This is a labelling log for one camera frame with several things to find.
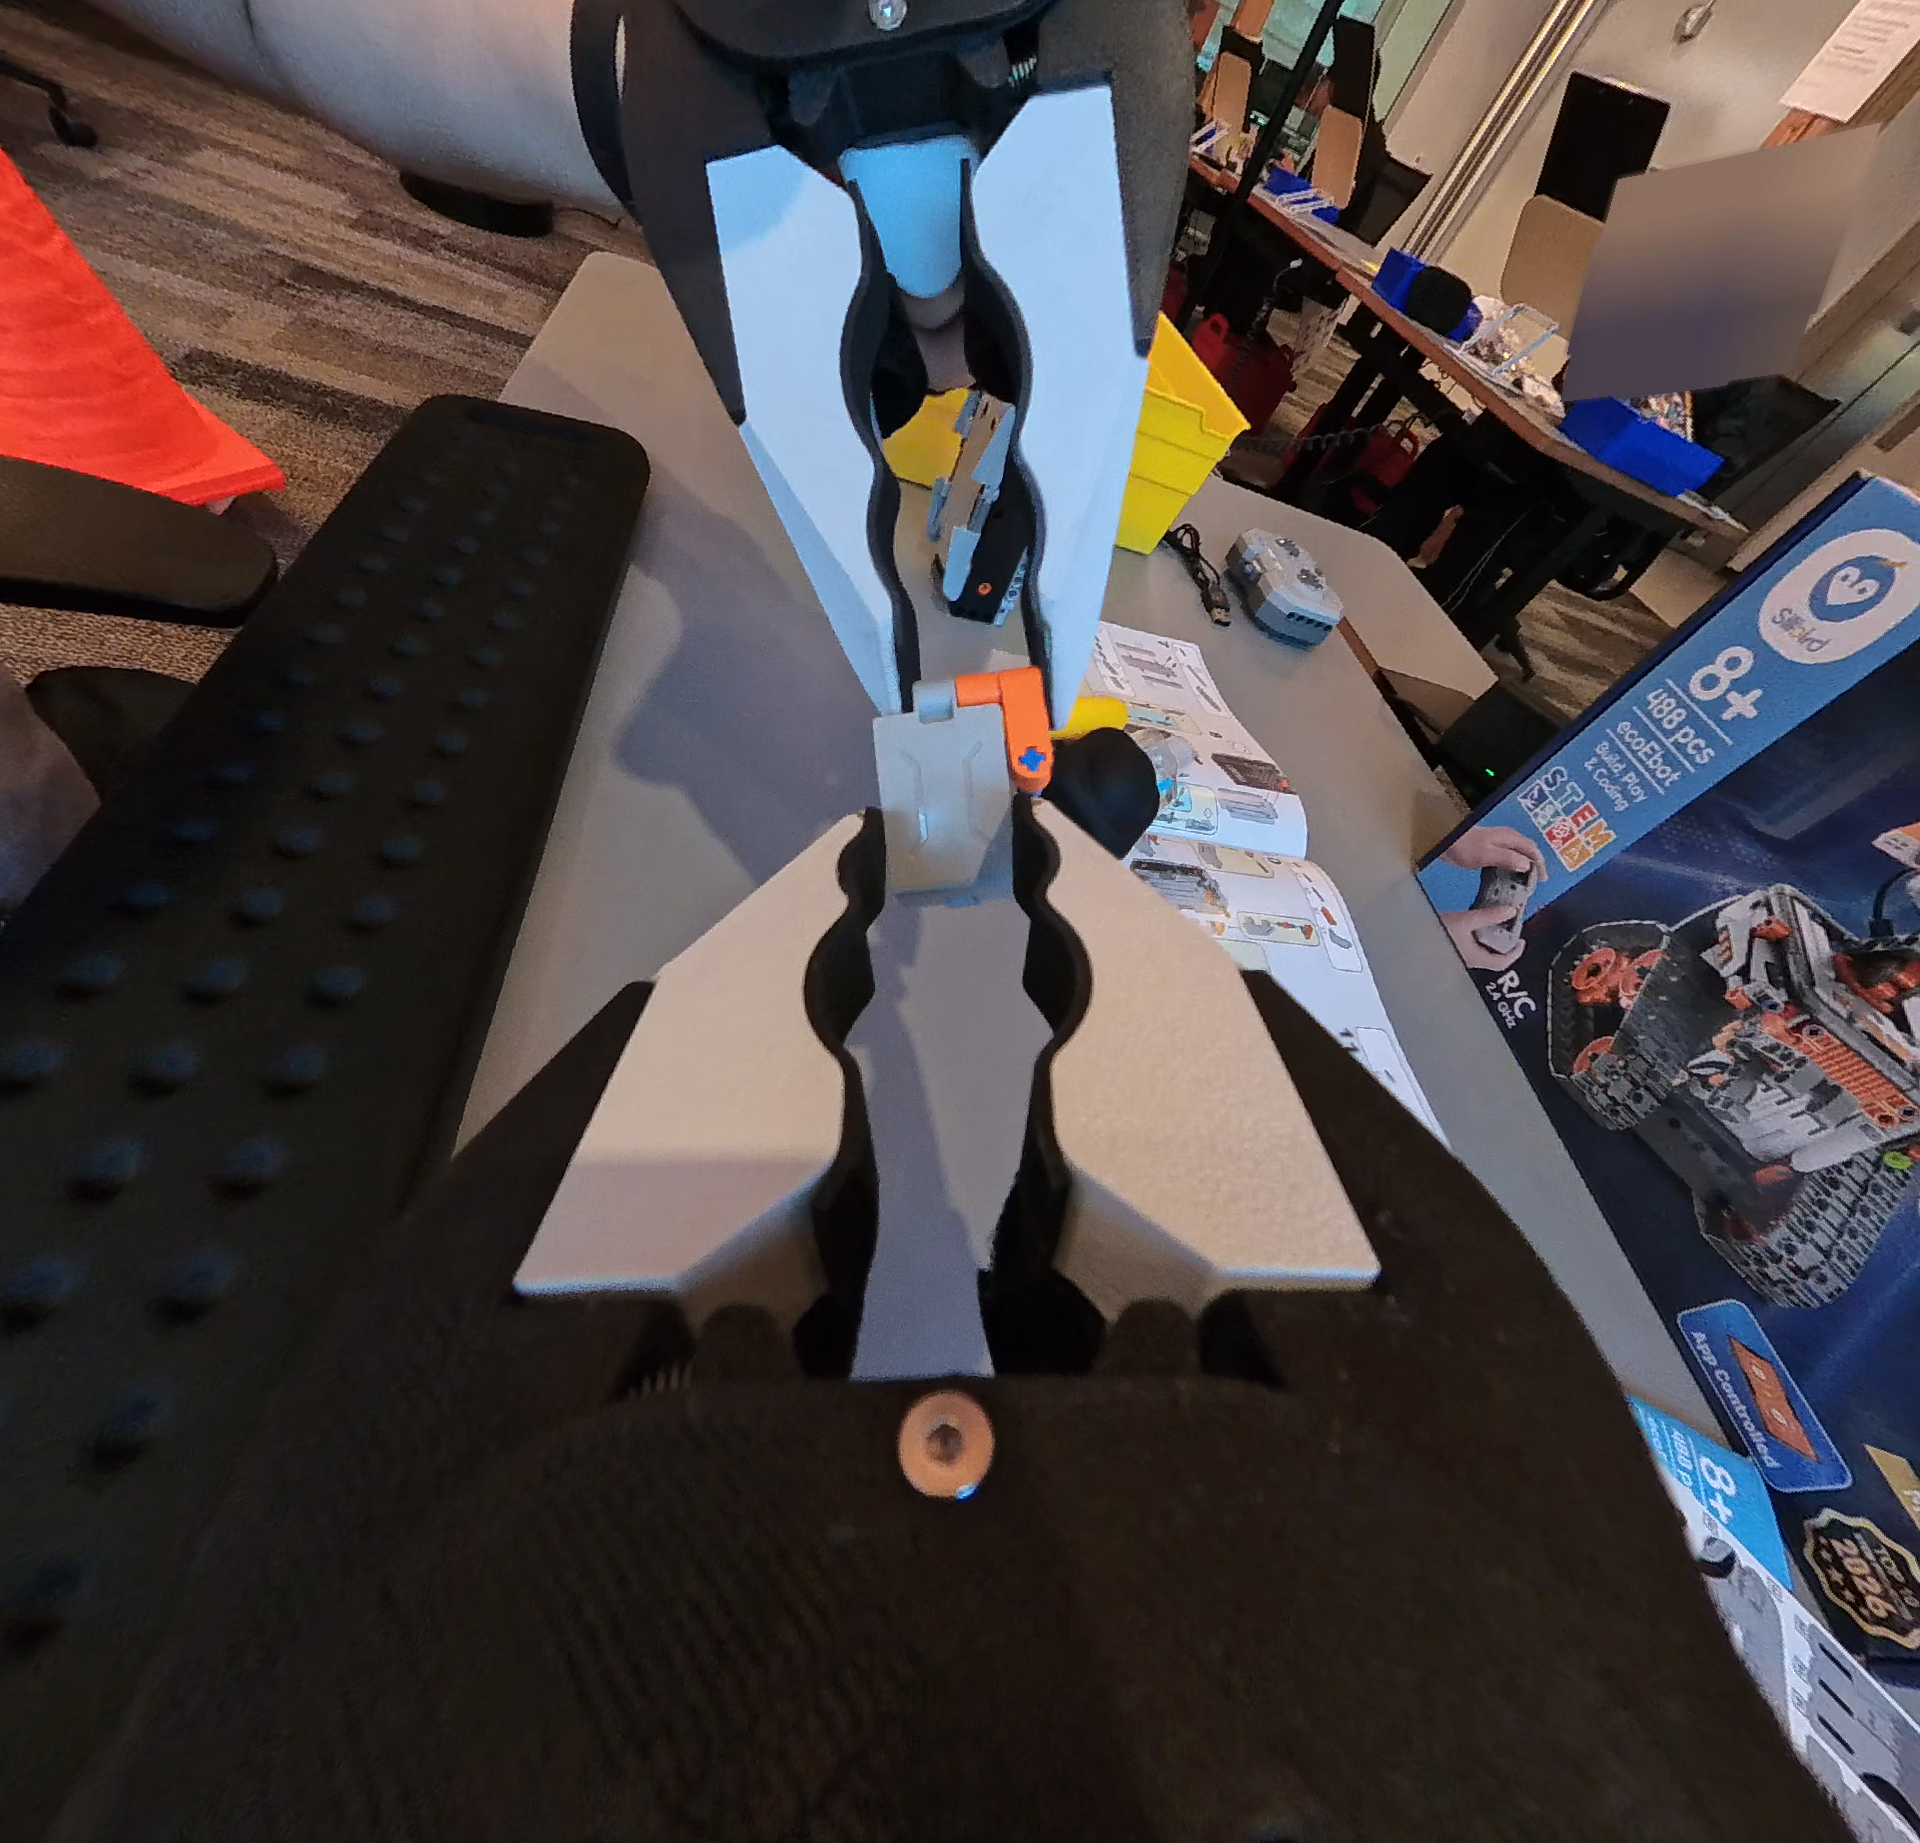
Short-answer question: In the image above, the clear sanitizer bottle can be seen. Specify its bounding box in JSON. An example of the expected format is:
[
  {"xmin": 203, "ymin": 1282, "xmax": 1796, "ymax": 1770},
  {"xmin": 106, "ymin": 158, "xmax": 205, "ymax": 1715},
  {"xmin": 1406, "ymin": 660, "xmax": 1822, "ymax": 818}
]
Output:
[{"xmin": 1137, "ymin": 730, "xmax": 1208, "ymax": 831}]

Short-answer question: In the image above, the grey remote control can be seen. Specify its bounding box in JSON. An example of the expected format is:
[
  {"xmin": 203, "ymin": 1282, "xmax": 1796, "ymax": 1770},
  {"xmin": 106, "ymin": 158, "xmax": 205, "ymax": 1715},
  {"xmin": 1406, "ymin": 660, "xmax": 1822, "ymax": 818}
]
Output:
[{"xmin": 1219, "ymin": 525, "xmax": 1348, "ymax": 646}]

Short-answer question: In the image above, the black perforated office chair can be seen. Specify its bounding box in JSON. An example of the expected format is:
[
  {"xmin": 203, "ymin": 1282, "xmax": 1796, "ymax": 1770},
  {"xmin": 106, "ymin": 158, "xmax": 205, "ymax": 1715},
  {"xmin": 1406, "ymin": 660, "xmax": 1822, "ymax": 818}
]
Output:
[{"xmin": 0, "ymin": 392, "xmax": 654, "ymax": 1739}]

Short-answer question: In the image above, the black grey brick assembly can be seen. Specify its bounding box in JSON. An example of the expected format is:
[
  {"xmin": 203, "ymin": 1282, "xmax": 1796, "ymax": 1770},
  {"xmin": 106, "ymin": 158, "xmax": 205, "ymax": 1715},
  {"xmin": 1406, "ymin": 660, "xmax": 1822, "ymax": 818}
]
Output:
[{"xmin": 919, "ymin": 385, "xmax": 1040, "ymax": 631}]

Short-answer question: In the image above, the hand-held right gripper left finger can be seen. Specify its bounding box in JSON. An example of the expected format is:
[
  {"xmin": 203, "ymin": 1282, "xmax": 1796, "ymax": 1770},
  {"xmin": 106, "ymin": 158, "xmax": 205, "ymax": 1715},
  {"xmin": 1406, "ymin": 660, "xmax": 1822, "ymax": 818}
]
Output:
[{"xmin": 509, "ymin": 806, "xmax": 887, "ymax": 1377}]

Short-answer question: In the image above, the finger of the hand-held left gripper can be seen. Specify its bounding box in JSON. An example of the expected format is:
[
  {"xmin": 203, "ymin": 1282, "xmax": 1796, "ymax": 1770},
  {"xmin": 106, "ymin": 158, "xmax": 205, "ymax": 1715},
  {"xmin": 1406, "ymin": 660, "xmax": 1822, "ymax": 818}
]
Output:
[
  {"xmin": 704, "ymin": 145, "xmax": 923, "ymax": 716},
  {"xmin": 966, "ymin": 82, "xmax": 1158, "ymax": 730}
]

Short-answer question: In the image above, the yellow parts bin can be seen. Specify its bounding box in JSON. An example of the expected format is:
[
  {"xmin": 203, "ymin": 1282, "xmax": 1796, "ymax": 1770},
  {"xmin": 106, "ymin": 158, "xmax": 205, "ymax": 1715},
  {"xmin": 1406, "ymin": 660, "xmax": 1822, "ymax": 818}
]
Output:
[{"xmin": 882, "ymin": 311, "xmax": 1254, "ymax": 556}]

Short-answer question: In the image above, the wooden sheet stand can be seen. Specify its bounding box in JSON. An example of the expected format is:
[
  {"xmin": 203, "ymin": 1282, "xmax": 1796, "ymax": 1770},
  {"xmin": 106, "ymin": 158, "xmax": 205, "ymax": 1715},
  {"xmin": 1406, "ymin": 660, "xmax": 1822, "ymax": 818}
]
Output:
[{"xmin": 1501, "ymin": 194, "xmax": 1610, "ymax": 331}]

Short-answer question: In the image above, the black rubber tyre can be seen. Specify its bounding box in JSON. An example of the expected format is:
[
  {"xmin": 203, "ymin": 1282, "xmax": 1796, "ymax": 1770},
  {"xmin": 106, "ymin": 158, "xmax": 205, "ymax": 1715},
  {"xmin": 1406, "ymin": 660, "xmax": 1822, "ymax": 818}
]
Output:
[{"xmin": 1054, "ymin": 726, "xmax": 1163, "ymax": 857}]

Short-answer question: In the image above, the black chair armrest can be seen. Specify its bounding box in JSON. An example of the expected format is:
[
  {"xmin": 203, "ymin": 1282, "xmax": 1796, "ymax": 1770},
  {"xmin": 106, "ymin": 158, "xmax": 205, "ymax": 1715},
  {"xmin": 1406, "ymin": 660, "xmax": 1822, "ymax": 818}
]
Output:
[{"xmin": 0, "ymin": 451, "xmax": 282, "ymax": 631}]

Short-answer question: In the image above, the red plastic container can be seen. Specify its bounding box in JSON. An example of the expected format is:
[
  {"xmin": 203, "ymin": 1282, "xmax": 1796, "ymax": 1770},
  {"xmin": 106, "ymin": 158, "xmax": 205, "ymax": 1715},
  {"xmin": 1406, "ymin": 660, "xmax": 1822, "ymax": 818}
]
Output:
[{"xmin": 1186, "ymin": 311, "xmax": 1306, "ymax": 426}]

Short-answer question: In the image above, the blue parts bin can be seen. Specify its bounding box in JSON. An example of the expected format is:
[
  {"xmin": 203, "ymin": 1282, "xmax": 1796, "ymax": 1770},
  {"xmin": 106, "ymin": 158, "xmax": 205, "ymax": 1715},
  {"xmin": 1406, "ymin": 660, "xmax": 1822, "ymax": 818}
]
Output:
[
  {"xmin": 1370, "ymin": 241, "xmax": 1482, "ymax": 341},
  {"xmin": 1557, "ymin": 392, "xmax": 1728, "ymax": 496}
]

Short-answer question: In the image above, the black backed sheet stand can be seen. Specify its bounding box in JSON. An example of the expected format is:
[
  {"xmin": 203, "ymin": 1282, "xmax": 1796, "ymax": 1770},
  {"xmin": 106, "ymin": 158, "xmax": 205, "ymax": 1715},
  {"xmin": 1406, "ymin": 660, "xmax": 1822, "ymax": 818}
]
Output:
[{"xmin": 1535, "ymin": 70, "xmax": 1674, "ymax": 224}]

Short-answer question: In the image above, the grey desk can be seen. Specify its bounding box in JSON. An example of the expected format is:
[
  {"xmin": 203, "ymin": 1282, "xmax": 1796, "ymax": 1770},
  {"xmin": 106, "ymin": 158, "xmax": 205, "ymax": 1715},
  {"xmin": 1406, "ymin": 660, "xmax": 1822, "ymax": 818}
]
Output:
[{"xmin": 451, "ymin": 250, "xmax": 1728, "ymax": 1432}]

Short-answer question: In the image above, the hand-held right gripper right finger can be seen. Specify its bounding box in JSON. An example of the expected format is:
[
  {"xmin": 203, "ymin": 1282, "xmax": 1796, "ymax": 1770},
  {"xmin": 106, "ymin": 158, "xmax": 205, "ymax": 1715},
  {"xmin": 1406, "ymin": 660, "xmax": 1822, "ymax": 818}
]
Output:
[{"xmin": 981, "ymin": 791, "xmax": 1382, "ymax": 1377}]

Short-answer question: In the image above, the grey panel brick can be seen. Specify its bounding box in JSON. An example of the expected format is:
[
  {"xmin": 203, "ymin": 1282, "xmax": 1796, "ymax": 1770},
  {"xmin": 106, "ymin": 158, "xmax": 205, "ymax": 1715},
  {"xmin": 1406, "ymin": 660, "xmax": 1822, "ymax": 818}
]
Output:
[{"xmin": 871, "ymin": 675, "xmax": 1007, "ymax": 901}]

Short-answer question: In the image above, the white wall notice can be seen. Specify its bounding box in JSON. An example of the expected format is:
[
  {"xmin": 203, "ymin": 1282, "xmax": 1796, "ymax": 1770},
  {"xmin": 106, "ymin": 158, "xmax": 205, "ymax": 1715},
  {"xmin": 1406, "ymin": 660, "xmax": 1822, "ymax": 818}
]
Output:
[{"xmin": 1783, "ymin": 0, "xmax": 1920, "ymax": 131}]

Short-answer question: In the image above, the black box with green light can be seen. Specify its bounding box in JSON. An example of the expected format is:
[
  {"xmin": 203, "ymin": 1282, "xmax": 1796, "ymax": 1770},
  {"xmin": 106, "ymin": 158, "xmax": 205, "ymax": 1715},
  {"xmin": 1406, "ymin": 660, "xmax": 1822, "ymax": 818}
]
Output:
[{"xmin": 1437, "ymin": 676, "xmax": 1565, "ymax": 811}]

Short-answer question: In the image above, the blue robot kit box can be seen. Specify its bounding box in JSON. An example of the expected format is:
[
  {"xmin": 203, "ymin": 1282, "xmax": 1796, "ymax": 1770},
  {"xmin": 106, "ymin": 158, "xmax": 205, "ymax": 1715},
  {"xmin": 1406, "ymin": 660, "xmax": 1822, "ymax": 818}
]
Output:
[{"xmin": 1414, "ymin": 466, "xmax": 1920, "ymax": 1667}]

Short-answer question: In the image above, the open instruction booklet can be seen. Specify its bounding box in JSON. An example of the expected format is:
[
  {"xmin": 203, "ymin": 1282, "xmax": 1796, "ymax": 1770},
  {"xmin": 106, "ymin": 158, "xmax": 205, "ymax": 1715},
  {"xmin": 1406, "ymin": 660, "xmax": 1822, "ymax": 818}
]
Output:
[{"xmin": 1078, "ymin": 616, "xmax": 1454, "ymax": 1142}]

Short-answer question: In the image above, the orange connector brick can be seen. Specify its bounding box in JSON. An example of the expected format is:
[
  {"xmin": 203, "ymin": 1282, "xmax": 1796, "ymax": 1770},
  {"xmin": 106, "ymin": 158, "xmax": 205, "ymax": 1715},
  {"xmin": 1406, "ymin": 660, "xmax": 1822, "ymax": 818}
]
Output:
[{"xmin": 944, "ymin": 667, "xmax": 1063, "ymax": 796}]

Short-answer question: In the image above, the orange traffic cone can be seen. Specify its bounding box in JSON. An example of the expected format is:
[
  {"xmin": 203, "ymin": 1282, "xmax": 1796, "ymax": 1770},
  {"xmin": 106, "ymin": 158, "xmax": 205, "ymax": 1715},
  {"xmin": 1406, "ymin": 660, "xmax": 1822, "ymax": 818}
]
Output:
[{"xmin": 0, "ymin": 145, "xmax": 290, "ymax": 512}]

